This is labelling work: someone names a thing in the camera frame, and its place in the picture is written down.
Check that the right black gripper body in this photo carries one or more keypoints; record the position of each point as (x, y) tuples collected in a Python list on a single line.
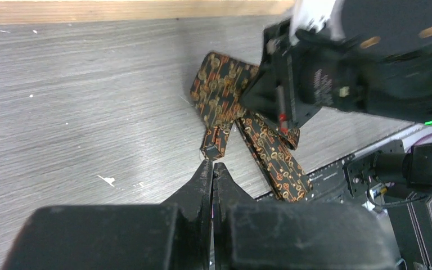
[(295, 81)]

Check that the dark framed box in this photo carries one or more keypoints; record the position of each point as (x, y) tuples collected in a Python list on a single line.
[(412, 227)]

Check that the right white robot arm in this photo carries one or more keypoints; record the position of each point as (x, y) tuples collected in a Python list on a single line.
[(370, 57)]

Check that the black key pattern tie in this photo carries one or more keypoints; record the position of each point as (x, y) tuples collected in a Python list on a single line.
[(218, 84)]

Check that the light wooden grid tray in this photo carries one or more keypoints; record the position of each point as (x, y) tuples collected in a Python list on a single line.
[(33, 12)]

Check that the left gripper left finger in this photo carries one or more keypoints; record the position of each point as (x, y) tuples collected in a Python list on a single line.
[(174, 234)]

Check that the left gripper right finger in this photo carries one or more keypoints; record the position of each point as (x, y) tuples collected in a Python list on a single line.
[(282, 235)]

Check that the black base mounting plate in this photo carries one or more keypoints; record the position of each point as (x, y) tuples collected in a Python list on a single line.
[(329, 181)]

